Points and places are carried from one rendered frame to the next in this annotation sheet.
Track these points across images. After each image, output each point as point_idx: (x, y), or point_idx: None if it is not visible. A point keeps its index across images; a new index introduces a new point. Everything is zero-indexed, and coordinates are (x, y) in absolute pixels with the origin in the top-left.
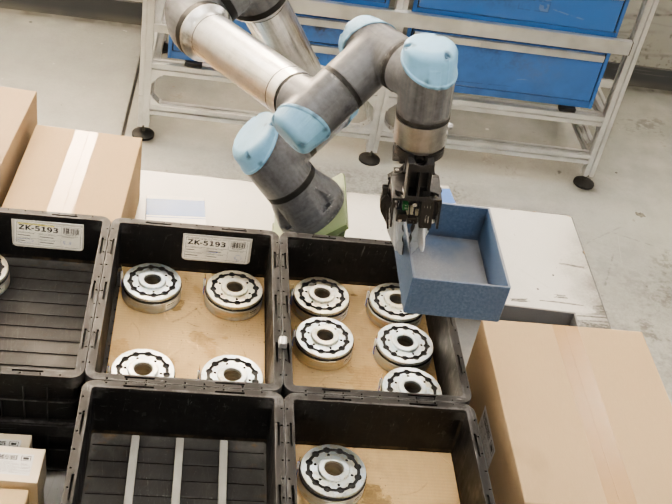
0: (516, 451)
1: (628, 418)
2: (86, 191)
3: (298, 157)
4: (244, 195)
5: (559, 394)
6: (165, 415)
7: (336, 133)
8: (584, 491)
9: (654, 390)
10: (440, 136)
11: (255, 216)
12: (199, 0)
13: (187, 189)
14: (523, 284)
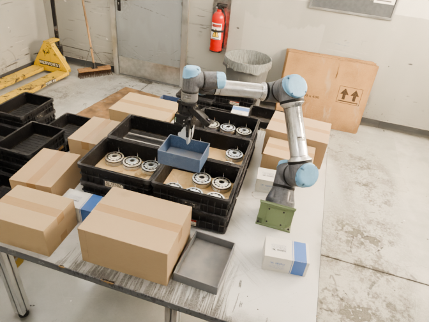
0: (131, 191)
1: (127, 225)
2: (279, 150)
3: (280, 174)
4: (312, 213)
5: (147, 211)
6: None
7: (292, 181)
8: (108, 199)
9: (135, 240)
10: (181, 94)
11: (298, 213)
12: (268, 82)
13: (313, 199)
14: (251, 291)
